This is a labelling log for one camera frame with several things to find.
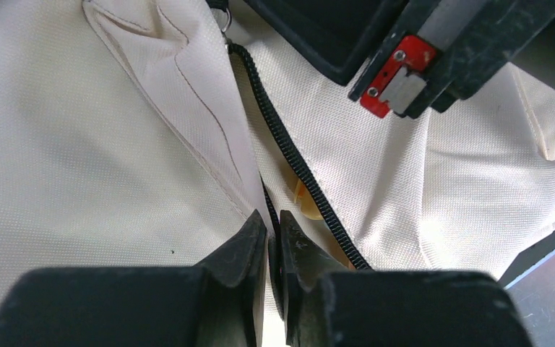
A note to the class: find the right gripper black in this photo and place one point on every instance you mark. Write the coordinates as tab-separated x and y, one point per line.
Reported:
407	56

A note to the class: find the cream canvas backpack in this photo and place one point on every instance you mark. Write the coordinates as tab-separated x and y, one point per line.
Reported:
130	137

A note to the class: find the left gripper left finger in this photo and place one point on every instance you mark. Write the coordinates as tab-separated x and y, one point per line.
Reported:
216	302

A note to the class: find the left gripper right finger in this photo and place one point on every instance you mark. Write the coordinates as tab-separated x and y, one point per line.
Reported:
327	304

